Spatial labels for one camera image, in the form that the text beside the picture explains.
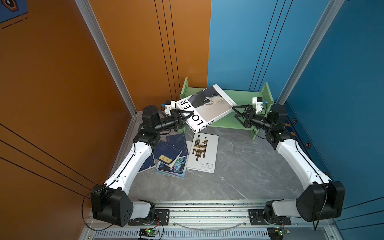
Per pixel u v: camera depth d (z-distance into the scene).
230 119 0.74
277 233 0.70
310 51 0.85
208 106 0.71
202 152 0.94
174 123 0.63
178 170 0.89
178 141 1.02
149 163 0.89
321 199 0.40
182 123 0.66
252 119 0.66
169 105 0.67
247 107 0.64
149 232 0.71
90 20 0.73
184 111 0.66
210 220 0.73
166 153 0.94
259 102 0.68
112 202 0.40
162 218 0.74
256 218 0.72
